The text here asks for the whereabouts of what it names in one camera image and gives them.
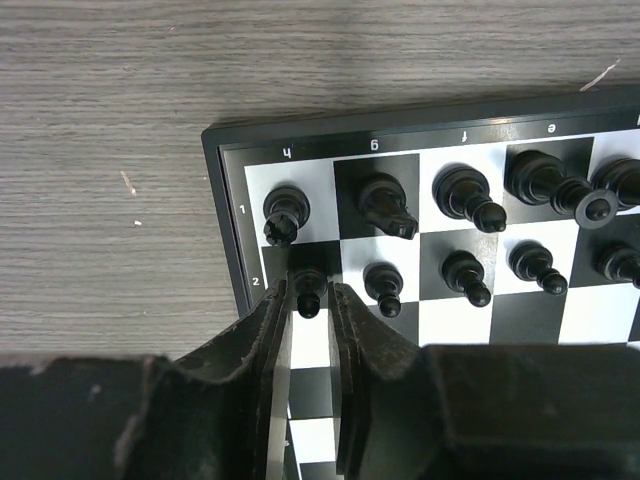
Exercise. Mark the black queen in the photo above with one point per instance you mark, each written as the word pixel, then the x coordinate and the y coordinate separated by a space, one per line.
pixel 621 176

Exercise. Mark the black pawn h file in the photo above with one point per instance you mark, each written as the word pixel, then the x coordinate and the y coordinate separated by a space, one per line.
pixel 310 285

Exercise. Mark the black white chessboard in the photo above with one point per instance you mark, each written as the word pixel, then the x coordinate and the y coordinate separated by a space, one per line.
pixel 329 158

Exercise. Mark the black pawn f file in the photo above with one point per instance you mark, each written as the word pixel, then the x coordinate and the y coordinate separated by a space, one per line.
pixel 464 274

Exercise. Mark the black pawn e file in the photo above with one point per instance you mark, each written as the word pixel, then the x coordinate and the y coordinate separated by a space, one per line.
pixel 530 261

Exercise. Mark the black pawn g file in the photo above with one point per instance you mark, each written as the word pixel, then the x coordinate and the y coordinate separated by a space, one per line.
pixel 383 283

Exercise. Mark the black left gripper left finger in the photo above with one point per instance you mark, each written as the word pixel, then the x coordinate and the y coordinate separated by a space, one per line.
pixel 216 413

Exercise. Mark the black rook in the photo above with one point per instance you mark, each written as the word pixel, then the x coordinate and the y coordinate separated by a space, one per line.
pixel 286 210

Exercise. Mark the black bishop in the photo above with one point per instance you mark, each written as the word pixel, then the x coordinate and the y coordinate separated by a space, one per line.
pixel 463 193

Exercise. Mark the black king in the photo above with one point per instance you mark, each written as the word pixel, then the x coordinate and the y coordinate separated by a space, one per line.
pixel 536 178

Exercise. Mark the black knight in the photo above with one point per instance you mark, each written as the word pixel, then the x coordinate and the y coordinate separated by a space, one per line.
pixel 382 203

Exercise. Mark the black pawn d file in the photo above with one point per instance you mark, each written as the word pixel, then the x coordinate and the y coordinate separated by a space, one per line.
pixel 618 262

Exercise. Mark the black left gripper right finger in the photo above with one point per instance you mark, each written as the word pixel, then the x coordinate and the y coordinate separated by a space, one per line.
pixel 477 411

